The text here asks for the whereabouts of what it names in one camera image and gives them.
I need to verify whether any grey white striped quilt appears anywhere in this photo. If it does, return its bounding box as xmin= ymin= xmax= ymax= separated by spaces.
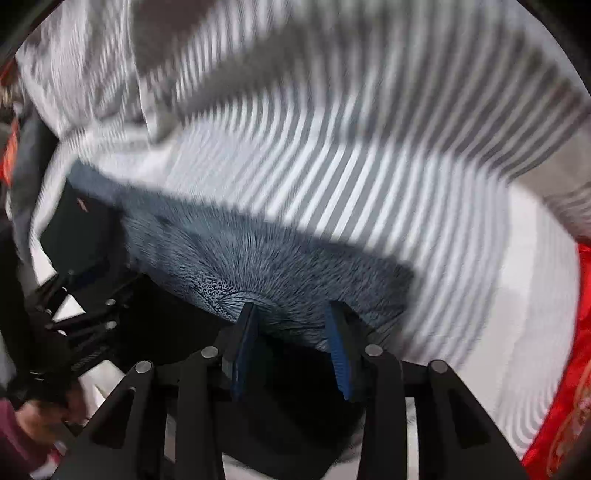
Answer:
xmin=18 ymin=0 xmax=591 ymax=243

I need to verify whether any red cloth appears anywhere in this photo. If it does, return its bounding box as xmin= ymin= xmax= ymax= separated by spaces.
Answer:
xmin=0 ymin=60 xmax=23 ymax=188

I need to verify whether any black mat with blue border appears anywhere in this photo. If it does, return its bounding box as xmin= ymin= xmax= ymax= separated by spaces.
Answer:
xmin=39 ymin=164 xmax=416 ymax=480

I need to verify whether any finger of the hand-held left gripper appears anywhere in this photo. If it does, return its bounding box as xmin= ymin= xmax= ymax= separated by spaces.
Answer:
xmin=44 ymin=291 xmax=141 ymax=370
xmin=25 ymin=268 xmax=109 ymax=326

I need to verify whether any person's left hand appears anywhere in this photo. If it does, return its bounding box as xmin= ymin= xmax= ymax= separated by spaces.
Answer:
xmin=15 ymin=392 xmax=89 ymax=445

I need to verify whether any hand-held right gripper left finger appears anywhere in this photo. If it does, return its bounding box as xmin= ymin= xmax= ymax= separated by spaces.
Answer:
xmin=54 ymin=301 xmax=260 ymax=480

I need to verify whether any red embroidered cushion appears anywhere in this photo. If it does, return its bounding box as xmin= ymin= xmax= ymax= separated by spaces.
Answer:
xmin=521 ymin=241 xmax=591 ymax=480

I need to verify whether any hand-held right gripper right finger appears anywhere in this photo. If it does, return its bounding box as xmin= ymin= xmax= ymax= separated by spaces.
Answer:
xmin=323 ymin=299 xmax=531 ymax=480

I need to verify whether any person's left forearm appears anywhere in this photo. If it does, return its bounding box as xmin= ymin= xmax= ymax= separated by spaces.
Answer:
xmin=0 ymin=398 xmax=52 ymax=480

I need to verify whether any grey garment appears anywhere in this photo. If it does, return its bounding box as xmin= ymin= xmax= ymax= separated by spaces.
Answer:
xmin=11 ymin=117 xmax=63 ymax=234

